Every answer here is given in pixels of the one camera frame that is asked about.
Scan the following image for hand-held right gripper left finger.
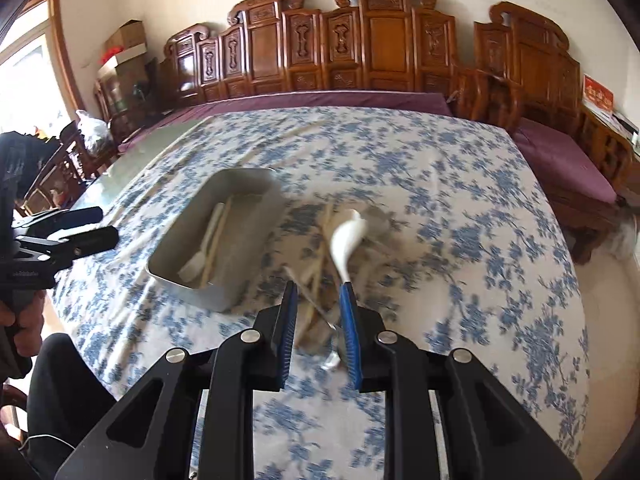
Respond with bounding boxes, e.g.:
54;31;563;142
55;280;301;480

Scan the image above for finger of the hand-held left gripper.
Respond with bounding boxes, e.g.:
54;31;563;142
12;206;104;240
47;226;120;262

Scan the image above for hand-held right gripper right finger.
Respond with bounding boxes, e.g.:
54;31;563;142
337;282;583;480

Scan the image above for slim metal utensil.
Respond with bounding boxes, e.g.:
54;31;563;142
284;266;347;372

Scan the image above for grey metal container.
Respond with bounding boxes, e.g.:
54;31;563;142
146;167;287;313

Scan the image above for person's left hand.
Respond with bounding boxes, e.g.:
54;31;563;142
0;290;47;361

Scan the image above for wooden chair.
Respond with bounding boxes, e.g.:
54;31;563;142
20;130;108;216

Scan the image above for black bag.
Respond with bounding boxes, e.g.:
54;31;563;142
0;131;62;173

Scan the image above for white plastic bag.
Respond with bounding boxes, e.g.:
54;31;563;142
75;109;111;153

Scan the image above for dark wooden cabinet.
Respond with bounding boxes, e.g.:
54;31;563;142
95;57;161;128

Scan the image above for person's black trouser leg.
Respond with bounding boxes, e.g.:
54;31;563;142
27;332;118;480

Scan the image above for wooden framed window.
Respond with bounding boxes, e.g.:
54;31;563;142
0;0;86;136

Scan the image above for white open box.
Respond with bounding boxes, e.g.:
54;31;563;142
97;42;148;68

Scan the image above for blue floral tablecloth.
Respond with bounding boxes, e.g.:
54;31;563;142
50;105;591;480

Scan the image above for brown cardboard box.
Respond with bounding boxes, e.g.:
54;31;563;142
104;20;147;53

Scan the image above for long purple seat cushion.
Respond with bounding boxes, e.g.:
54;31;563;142
117;91;453;153

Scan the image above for short purple seat cushion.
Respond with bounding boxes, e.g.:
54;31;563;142
512;117;618;206

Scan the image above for clear plastic bag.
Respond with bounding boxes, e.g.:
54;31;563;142
607;210;640;267

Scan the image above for long carved wooden sofa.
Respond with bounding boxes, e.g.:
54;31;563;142
157;0;525;135

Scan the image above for short carved wooden sofa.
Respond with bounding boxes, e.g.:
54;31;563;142
472;2;638;266

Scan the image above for red box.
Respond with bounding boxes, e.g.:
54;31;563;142
582;75;615;111

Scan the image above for white papers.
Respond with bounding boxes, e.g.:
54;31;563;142
607;109;640;148

